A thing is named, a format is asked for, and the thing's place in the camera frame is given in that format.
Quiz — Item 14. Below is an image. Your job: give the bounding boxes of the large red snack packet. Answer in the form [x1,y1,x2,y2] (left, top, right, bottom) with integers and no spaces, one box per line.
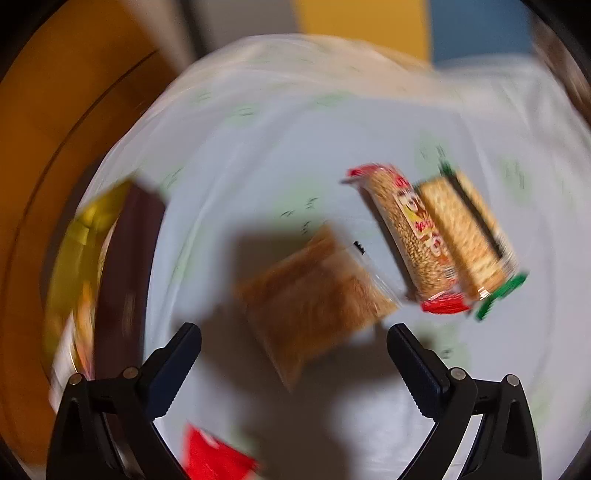
[183,425,259,480]

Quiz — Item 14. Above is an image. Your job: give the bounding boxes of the red-ended sesame bar packet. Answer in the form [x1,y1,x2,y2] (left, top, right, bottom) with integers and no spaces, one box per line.
[346,163,469,315]

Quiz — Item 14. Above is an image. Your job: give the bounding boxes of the brown gift box with gold interior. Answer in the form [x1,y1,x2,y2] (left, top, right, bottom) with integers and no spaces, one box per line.
[42,179,165,409]

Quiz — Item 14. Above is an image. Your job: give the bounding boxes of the clear brown pastry packet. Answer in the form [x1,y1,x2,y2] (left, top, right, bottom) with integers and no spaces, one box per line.
[235,222,400,390]

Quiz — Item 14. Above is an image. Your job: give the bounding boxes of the green-ended cracker packet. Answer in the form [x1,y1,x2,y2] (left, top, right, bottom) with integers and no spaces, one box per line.
[416,162,529,321]

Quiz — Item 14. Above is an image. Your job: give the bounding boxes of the grey yellow blue chair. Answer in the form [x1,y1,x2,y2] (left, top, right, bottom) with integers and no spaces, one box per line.
[179,0,533,63]

